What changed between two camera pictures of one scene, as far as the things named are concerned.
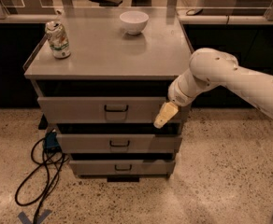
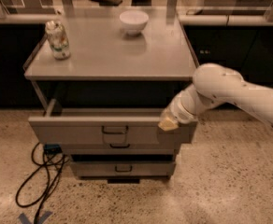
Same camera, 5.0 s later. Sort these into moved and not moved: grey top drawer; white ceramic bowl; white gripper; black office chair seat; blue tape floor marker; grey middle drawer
Moved: grey top drawer; white gripper
Not moved: blue tape floor marker; white ceramic bowl; grey middle drawer; black office chair seat
